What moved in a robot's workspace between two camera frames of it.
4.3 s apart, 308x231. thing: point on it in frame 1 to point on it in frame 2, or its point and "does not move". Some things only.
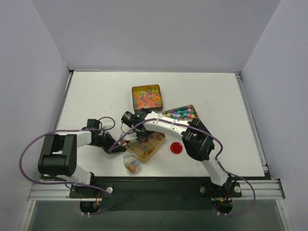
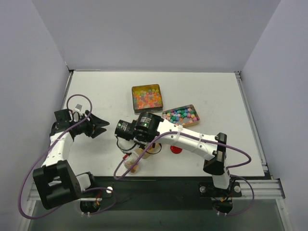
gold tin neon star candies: [148, 96] does not move
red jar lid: [176, 147] does not move
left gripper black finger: [117, 149] to [97, 121]
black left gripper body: [111, 145] to [89, 125]
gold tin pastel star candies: [185, 113] does not move
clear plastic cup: [132, 163] does not move
